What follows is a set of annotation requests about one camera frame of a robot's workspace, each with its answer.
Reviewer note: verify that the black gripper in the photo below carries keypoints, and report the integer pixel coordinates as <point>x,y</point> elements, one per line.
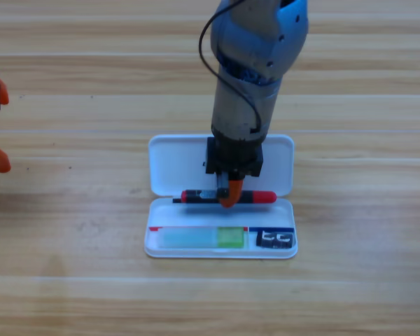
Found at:
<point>234,157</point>

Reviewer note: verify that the red black marker pen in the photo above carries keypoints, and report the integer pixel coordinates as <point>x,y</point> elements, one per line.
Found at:
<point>262,197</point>

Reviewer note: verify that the white Unitree pencil case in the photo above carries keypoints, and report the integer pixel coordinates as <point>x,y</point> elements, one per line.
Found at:
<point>276,164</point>

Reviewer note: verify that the black eraser white print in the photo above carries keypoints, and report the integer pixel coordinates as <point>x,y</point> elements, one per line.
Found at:
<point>266,241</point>

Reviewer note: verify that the green white glue stick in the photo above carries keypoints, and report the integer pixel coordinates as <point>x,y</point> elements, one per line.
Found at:
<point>196,238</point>

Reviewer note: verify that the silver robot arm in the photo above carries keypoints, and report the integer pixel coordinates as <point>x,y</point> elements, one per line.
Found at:
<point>245,105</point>

